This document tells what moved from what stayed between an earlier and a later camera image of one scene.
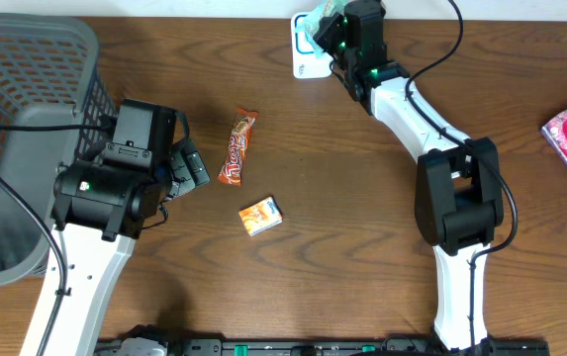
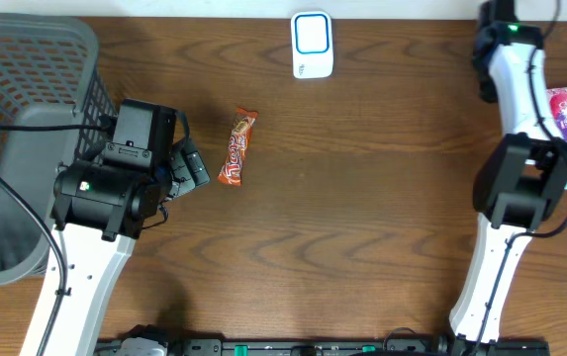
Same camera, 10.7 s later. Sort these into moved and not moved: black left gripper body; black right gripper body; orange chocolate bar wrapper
Moved: black right gripper body
Not moved: black left gripper body; orange chocolate bar wrapper
